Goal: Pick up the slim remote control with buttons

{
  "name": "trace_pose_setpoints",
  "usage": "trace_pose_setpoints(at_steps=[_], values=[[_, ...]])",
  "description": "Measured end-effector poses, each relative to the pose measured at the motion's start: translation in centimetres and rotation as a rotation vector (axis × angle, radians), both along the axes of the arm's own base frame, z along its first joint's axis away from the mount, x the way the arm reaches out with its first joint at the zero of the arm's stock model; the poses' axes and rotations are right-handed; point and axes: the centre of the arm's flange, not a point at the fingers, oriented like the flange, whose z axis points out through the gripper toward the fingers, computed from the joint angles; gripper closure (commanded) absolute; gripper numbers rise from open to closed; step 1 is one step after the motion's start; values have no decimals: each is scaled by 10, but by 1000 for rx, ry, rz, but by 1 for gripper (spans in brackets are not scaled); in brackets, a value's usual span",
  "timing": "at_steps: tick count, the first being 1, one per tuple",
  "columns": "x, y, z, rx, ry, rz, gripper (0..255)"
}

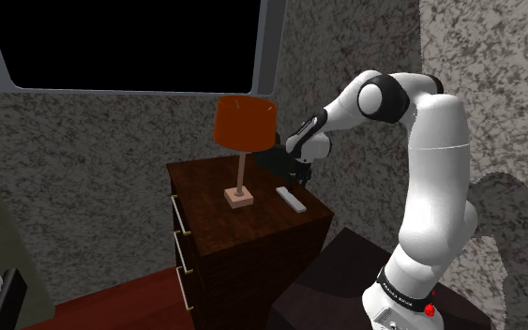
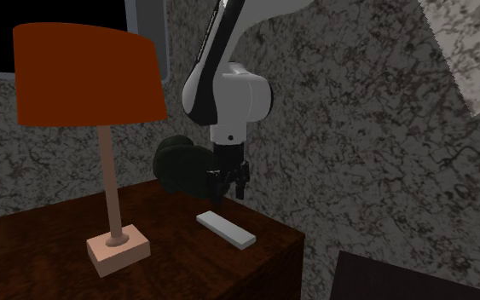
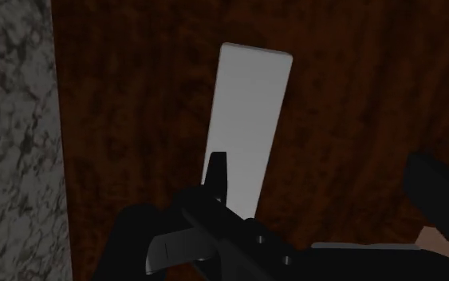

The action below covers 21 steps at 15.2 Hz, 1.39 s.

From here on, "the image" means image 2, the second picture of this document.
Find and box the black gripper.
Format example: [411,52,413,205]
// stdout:
[206,142,252,209]

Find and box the white flat rectangular remote control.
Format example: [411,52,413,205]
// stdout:
[195,210,257,251]

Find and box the dark rounded plush figure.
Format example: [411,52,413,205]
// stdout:
[152,134,224,201]

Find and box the orange shade table lamp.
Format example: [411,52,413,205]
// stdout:
[12,22,169,279]

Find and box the dark flat-topped furniture block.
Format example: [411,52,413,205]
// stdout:
[329,250,480,300]

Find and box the dark wooden nightstand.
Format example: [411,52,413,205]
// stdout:
[0,177,307,300]

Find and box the grey framed dark window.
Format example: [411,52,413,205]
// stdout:
[0,0,171,84]

